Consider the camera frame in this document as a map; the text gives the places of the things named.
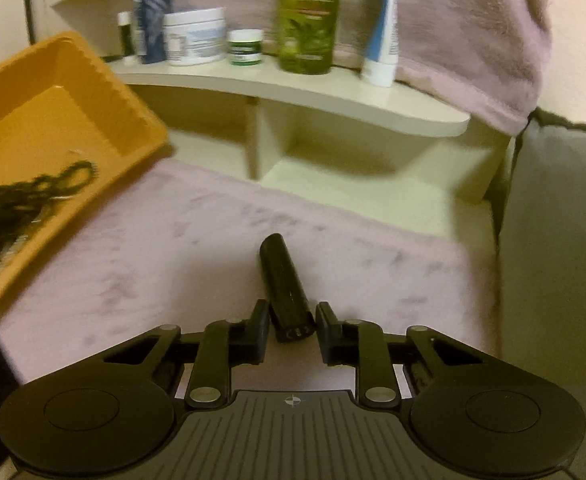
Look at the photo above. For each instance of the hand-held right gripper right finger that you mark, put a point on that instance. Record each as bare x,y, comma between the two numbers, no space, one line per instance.
329,335

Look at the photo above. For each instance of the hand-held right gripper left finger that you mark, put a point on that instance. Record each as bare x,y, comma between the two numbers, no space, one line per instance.
253,335

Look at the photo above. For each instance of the black cylindrical case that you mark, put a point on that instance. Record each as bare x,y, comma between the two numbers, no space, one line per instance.
285,285

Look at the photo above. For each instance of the orange plastic tray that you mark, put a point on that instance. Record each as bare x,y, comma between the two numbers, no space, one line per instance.
48,115

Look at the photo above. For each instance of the cream wooden shelf unit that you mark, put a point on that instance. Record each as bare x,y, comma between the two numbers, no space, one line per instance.
298,95

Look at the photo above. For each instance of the grey cushion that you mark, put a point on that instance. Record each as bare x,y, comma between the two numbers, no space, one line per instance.
563,235

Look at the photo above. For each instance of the small green-label jar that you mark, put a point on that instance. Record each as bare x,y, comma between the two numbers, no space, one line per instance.
245,47

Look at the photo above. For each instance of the white cream jar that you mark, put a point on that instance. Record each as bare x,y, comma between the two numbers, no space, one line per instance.
195,37

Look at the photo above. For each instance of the blue and white tube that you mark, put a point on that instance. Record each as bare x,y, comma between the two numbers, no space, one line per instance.
383,35

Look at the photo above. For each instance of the green spray bottle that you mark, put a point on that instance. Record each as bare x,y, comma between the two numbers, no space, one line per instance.
308,20

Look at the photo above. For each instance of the pink hanging towel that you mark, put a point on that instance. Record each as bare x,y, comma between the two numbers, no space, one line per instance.
448,35

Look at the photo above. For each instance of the white and black lip balm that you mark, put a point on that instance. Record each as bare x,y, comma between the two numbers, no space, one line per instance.
125,35

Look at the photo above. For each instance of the blue spray bottle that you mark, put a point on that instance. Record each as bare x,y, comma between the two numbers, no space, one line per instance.
149,15

